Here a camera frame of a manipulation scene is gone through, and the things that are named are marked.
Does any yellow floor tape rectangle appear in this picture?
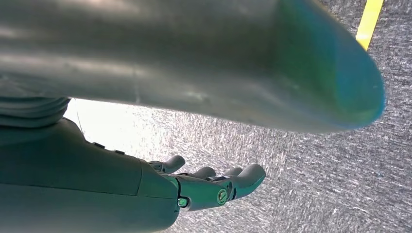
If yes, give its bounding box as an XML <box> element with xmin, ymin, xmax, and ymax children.
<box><xmin>355</xmin><ymin>0</ymin><xmax>385</xmax><ymax>51</ymax></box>

